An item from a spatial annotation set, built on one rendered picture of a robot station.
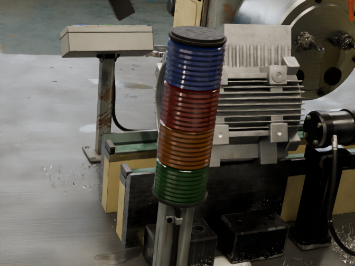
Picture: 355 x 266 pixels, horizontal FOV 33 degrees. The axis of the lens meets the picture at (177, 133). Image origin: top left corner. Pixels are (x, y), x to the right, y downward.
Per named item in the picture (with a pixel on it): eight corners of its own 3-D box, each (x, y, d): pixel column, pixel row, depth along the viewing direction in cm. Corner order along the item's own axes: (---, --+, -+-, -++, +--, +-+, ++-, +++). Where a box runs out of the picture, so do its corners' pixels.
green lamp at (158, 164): (193, 178, 72) (197, 144, 70) (214, 203, 67) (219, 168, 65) (146, 183, 70) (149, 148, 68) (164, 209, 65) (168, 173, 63)
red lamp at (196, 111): (201, 108, 69) (206, 71, 67) (224, 130, 64) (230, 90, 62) (152, 112, 66) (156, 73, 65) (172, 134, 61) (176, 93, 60)
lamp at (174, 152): (197, 144, 70) (201, 108, 69) (219, 168, 65) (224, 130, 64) (149, 148, 68) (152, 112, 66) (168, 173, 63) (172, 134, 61)
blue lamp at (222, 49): (206, 71, 67) (211, 32, 65) (230, 90, 62) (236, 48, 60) (156, 73, 65) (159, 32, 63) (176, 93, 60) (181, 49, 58)
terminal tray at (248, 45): (263, 73, 109) (263, 33, 109) (292, 68, 99) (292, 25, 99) (202, 73, 106) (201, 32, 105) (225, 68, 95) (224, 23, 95)
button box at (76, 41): (143, 56, 125) (141, 31, 125) (155, 50, 118) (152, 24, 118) (61, 58, 118) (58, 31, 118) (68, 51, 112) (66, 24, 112)
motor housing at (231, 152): (255, 155, 114) (253, 55, 113) (307, 163, 96) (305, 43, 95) (153, 161, 107) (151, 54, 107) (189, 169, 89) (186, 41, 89)
